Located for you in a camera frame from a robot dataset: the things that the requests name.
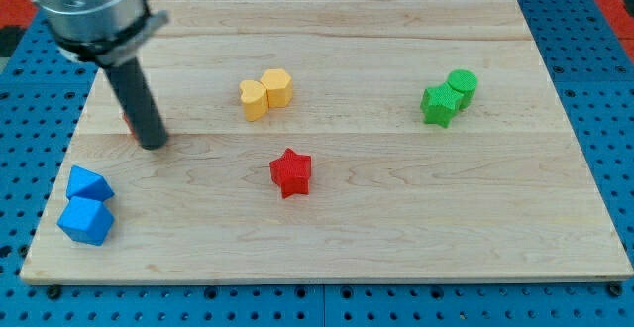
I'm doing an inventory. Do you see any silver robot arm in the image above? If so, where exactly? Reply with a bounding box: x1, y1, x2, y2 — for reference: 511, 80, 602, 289
32, 0, 168, 68

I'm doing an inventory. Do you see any red star block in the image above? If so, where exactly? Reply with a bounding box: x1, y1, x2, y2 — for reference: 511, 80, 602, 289
269, 148, 312, 199

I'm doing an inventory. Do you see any green star block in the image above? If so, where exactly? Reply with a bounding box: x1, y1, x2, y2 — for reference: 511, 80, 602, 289
420, 83, 464, 128

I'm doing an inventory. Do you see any green circle block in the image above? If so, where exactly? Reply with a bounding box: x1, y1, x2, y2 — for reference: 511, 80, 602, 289
447, 69, 478, 110

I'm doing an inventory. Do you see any red circle block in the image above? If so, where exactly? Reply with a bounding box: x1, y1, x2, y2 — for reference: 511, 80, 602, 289
122, 112, 137, 140

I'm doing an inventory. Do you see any wooden board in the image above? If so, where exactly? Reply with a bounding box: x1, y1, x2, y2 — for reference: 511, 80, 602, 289
21, 0, 633, 285

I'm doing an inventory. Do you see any yellow hexagon block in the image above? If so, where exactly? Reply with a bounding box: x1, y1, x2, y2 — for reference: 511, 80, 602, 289
260, 68, 293, 108

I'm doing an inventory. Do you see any yellow heart block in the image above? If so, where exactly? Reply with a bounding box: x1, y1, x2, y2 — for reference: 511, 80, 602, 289
239, 79, 269, 122

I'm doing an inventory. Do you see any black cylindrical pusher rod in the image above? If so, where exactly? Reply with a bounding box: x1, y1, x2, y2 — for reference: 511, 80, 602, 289
104, 57, 168, 150

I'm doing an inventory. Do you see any blue triangle block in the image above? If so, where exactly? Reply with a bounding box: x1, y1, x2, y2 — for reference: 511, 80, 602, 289
65, 165, 115, 201

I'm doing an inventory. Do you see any blue cube block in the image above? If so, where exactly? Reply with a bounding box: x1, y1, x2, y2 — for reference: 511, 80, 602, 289
57, 196, 114, 246

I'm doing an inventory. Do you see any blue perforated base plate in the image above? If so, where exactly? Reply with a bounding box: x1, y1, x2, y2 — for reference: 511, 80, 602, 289
1, 0, 633, 326

